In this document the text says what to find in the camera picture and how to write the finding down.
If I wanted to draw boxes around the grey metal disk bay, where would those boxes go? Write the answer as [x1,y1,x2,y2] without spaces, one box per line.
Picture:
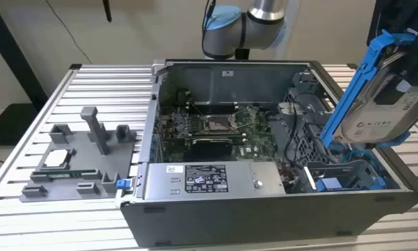
[268,70,401,194]

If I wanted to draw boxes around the thin black wire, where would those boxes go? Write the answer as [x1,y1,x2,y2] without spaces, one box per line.
[284,103,301,168]

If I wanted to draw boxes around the silver power supply unit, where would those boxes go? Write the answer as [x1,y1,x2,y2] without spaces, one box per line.
[141,161,287,199]

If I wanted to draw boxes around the black stand post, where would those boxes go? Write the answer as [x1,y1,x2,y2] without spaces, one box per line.
[0,0,50,110]

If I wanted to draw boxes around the CPU socket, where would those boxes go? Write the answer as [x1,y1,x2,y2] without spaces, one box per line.
[204,115,236,131]

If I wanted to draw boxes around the thin black wall cable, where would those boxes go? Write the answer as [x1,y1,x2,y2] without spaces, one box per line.
[44,0,94,65]

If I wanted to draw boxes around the green motherboard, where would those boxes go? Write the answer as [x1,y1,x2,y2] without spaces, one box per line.
[156,104,291,163]

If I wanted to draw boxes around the black arm joint cable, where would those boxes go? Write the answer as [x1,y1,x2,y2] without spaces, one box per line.
[203,0,217,30]

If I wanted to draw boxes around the open grey PC case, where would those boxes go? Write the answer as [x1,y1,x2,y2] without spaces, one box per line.
[115,59,418,248]

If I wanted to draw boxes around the grey parts rack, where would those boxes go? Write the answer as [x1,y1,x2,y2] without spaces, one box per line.
[20,106,139,203]

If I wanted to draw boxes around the silver CPU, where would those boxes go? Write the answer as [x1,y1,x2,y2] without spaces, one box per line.
[43,150,72,168]

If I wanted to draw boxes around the light blue wire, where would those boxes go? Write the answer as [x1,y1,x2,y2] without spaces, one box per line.
[344,149,375,168]

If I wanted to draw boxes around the green RAM stick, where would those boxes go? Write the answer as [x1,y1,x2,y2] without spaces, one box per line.
[48,169,99,181]

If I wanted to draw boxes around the black antenna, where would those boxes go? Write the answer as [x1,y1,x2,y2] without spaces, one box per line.
[102,0,113,23]

